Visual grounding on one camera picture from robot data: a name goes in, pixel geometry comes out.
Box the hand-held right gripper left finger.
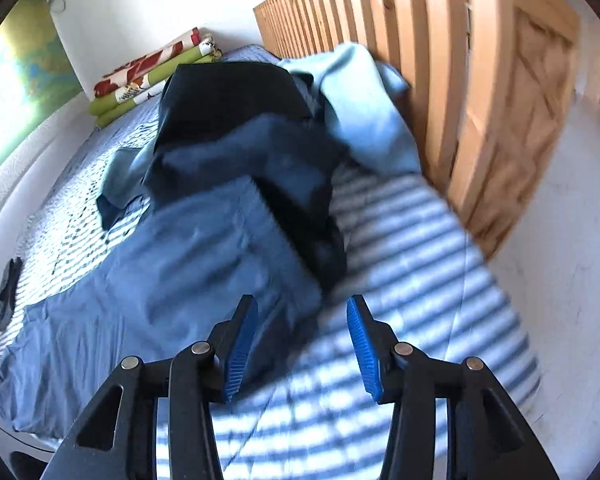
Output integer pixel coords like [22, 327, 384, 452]
[40, 294, 259, 480]

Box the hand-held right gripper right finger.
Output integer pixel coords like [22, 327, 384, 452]
[346, 294, 563, 480]

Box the navy blue jacket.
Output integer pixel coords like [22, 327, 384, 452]
[0, 112, 351, 436]

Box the blue white striped quilt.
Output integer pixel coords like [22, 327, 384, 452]
[0, 44, 541, 480]

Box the dark grey folded garment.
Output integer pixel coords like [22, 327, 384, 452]
[0, 257, 23, 331]

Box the light blue towel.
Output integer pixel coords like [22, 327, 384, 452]
[280, 42, 423, 176]

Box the black garment with yellow print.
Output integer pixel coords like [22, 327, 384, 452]
[155, 62, 321, 133]

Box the green folded blanket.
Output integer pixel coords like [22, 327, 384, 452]
[89, 35, 224, 128]

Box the red floral folded blanket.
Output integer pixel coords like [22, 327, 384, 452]
[92, 27, 203, 98]

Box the wooden slatted bed rail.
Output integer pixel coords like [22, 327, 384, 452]
[252, 0, 581, 261]

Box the landscape wall poster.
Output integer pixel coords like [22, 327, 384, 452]
[0, 0, 83, 186]

